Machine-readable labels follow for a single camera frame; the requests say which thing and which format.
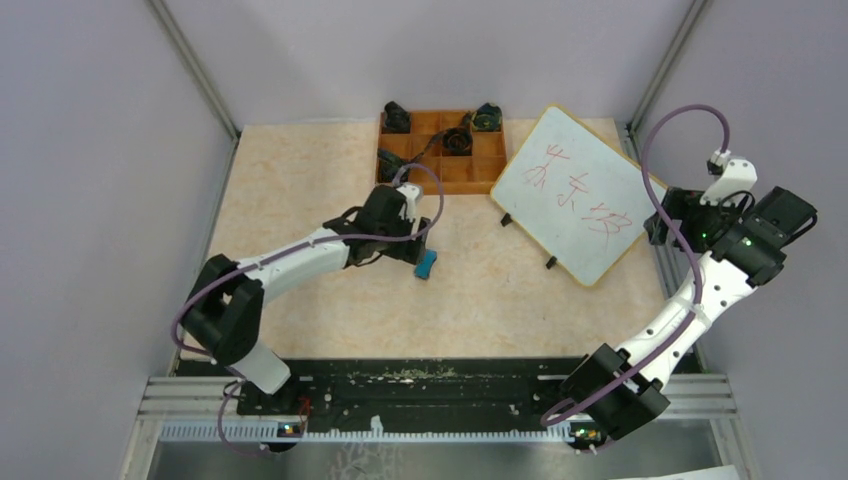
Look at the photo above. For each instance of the yellow framed whiteboard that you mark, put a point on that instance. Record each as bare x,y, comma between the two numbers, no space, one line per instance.
579,197

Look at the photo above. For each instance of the dark rolled cloth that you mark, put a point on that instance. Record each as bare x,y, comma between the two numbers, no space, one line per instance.
457,141
396,120
388,165
487,118

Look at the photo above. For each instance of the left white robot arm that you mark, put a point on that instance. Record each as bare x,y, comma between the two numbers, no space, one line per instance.
224,310

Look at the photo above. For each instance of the dark rolled cloth top right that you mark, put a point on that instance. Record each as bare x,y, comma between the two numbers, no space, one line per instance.
487,118

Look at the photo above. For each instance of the dark rolled cloth top left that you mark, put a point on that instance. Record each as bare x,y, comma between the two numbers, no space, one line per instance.
396,120

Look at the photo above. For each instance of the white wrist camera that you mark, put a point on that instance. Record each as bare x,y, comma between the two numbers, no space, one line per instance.
412,194
732,174

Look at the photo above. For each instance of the orange compartment tray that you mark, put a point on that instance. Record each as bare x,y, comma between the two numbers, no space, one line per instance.
459,175

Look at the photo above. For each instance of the left aluminium corner post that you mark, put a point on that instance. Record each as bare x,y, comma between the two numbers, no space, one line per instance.
194,66

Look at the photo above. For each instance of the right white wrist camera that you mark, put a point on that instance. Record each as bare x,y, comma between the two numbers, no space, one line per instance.
732,174

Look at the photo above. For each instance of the dark rolled cloth centre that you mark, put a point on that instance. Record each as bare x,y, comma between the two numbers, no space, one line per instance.
457,141

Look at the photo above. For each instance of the aluminium front rail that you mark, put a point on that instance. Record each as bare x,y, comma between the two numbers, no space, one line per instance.
189,422

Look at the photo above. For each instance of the aluminium corner post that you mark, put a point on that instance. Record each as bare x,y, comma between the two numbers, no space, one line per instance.
693,17
194,66

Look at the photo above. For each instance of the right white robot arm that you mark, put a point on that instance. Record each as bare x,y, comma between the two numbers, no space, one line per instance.
735,252

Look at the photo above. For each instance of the right aluminium corner post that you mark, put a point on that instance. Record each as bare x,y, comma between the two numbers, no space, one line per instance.
693,17

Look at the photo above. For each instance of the blue whiteboard eraser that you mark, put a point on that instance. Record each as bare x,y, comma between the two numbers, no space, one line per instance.
424,268

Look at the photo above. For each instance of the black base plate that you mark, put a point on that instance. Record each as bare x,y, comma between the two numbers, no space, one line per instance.
413,396

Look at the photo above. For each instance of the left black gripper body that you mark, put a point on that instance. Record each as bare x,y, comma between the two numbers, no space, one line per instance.
406,250

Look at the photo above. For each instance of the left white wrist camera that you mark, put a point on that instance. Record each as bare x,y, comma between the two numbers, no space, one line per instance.
412,194

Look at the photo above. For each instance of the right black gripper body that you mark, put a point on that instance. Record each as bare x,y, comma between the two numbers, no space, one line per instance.
696,218

